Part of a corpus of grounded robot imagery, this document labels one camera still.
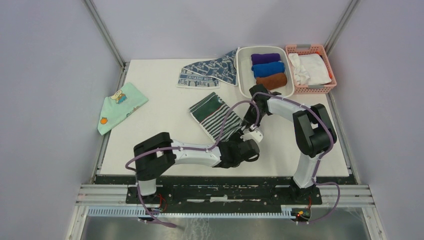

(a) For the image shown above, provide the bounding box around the blue patterned towel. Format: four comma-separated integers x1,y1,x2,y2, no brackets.
176,49,238,90

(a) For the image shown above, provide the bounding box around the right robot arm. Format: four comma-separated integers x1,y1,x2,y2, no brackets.
241,84,337,204

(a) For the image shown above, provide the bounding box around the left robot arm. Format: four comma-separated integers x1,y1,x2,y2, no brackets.
132,132,260,204

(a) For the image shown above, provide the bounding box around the brown rolled towel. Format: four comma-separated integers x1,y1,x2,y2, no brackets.
255,72,288,91

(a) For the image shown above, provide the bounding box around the white plastic tub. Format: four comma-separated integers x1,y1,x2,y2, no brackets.
234,46,295,98

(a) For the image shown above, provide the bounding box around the blue rolled towel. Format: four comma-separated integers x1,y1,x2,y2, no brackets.
251,61,286,78

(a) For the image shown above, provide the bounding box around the purple rolled towel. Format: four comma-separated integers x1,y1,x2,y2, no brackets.
251,53,281,66

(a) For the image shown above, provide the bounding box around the white cloth in basket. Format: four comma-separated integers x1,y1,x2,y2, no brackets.
288,53,332,86

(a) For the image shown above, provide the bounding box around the pink plastic basket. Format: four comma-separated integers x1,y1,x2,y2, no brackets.
285,44,337,94

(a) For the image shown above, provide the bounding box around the orange item in basket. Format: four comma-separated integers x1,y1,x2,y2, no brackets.
314,50,333,80

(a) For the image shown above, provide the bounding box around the mint green cartoon towel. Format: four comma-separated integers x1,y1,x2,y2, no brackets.
97,82,149,136

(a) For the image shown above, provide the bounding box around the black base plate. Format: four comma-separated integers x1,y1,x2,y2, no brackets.
93,174,323,215

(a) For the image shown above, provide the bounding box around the white slotted cable duct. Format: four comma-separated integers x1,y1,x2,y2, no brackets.
87,206,295,220

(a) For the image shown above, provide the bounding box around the aluminium frame rail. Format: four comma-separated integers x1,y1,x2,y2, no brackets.
64,0,129,240

